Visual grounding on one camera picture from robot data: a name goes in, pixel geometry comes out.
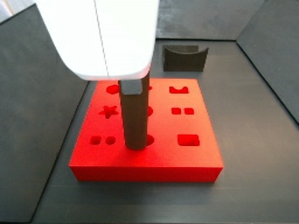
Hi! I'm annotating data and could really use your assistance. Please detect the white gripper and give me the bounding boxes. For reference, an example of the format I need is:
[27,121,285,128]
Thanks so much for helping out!
[35,0,159,95]

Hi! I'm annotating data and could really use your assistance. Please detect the brown oval cylinder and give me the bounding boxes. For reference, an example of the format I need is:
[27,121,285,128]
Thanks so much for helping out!
[119,75,150,150]

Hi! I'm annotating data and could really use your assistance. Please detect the black curved fixture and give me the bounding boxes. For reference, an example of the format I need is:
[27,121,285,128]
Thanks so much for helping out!
[163,45,210,72]

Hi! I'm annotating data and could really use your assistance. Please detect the red block with shaped holes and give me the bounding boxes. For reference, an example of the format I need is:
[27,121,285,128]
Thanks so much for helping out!
[70,78,223,182]

